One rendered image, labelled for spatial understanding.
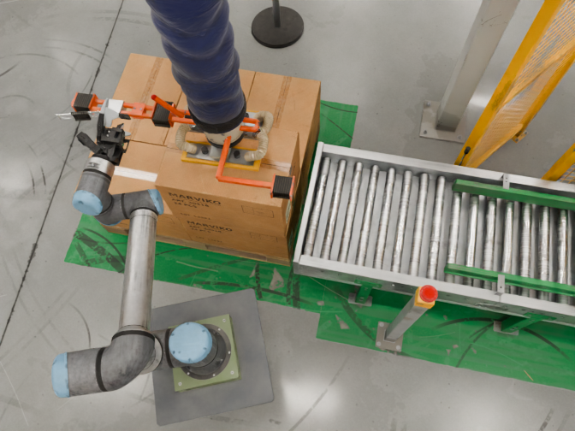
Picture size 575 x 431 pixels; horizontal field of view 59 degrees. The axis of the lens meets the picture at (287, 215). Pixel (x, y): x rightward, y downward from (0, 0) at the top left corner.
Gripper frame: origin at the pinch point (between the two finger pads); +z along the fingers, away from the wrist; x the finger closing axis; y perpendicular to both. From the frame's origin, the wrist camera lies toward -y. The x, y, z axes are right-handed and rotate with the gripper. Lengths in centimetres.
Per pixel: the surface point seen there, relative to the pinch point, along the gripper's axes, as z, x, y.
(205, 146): 13.6, -41.8, 21.0
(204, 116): 11.2, -14.8, 26.1
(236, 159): 11, -44, 35
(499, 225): 26, -109, 164
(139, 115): 19.0, -32.1, -6.7
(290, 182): -3, -31, 60
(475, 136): 58, -77, 142
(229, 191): 4, -63, 30
